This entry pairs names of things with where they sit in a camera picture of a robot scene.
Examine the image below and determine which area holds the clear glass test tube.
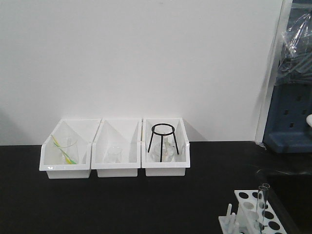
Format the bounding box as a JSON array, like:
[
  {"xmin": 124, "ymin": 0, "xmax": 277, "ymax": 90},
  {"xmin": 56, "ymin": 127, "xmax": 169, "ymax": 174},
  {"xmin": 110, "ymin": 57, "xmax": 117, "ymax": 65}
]
[
  {"xmin": 258, "ymin": 183, "xmax": 270, "ymax": 230},
  {"xmin": 254, "ymin": 184, "xmax": 268, "ymax": 234}
]

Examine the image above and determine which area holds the blue-grey pegboard drying rack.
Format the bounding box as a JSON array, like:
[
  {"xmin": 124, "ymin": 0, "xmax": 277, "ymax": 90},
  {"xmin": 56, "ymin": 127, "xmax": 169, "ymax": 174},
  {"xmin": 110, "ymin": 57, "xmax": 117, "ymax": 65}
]
[{"xmin": 263, "ymin": 0, "xmax": 312, "ymax": 153}]

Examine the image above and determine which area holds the white test tube rack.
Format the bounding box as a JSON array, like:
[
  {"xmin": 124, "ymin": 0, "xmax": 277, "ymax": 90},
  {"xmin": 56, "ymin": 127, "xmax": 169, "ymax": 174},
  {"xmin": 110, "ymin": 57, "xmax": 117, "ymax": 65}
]
[{"xmin": 218, "ymin": 190, "xmax": 286, "ymax": 234}]

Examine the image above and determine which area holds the black metal tripod stand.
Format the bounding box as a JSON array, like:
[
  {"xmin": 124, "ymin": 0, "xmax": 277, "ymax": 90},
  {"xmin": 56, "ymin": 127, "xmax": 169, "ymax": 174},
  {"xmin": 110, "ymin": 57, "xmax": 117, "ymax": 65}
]
[{"xmin": 147, "ymin": 123, "xmax": 179, "ymax": 162}]

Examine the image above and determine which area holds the right white storage bin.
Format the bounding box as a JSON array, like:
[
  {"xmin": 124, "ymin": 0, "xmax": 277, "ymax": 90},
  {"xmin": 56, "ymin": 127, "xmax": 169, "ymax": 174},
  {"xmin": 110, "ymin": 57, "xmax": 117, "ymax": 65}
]
[{"xmin": 141, "ymin": 117, "xmax": 191, "ymax": 176}]

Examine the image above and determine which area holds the white storage bin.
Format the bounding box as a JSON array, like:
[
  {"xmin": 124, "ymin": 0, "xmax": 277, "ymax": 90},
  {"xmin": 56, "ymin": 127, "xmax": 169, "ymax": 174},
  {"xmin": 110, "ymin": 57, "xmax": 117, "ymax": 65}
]
[
  {"xmin": 39, "ymin": 118, "xmax": 101, "ymax": 179},
  {"xmin": 91, "ymin": 118, "xmax": 142, "ymax": 177},
  {"xmin": 141, "ymin": 117, "xmax": 191, "ymax": 176}
]

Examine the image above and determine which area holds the glass flask in right bin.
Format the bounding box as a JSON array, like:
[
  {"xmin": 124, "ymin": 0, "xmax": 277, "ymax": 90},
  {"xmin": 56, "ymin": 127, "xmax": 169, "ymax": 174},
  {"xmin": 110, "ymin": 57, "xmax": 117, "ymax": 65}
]
[{"xmin": 151, "ymin": 142, "xmax": 177, "ymax": 162}]

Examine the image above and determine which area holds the middle white storage bin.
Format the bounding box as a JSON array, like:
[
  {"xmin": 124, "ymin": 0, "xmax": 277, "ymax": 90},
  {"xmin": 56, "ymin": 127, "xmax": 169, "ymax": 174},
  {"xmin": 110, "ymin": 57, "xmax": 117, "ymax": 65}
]
[{"xmin": 91, "ymin": 118, "xmax": 142, "ymax": 177}]

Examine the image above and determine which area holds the left white storage bin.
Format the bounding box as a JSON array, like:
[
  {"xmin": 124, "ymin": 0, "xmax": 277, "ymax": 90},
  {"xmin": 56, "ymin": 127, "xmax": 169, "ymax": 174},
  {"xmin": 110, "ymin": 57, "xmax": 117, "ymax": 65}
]
[{"xmin": 39, "ymin": 118, "xmax": 101, "ymax": 179}]

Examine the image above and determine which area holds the yellow-green stirring rod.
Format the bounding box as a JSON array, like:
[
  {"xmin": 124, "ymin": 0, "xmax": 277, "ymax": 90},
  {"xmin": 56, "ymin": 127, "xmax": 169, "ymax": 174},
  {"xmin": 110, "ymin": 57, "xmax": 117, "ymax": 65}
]
[{"xmin": 50, "ymin": 135, "xmax": 78, "ymax": 165}]

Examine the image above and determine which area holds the plastic bag of pegs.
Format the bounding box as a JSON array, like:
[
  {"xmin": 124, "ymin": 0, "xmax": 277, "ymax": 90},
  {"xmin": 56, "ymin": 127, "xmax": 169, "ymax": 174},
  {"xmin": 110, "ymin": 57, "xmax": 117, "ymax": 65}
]
[{"xmin": 275, "ymin": 10, "xmax": 312, "ymax": 85}]

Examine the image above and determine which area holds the white gooseneck lab faucet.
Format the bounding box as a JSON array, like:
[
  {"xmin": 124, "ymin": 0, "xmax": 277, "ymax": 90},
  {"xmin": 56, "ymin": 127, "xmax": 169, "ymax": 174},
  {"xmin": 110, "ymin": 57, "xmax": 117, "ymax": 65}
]
[{"xmin": 306, "ymin": 114, "xmax": 312, "ymax": 127}]

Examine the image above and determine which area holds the black lab sink basin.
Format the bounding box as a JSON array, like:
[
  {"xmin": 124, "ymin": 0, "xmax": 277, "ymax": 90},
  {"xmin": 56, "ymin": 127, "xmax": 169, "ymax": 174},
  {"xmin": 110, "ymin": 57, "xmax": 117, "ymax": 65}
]
[{"xmin": 255, "ymin": 170, "xmax": 312, "ymax": 234}]

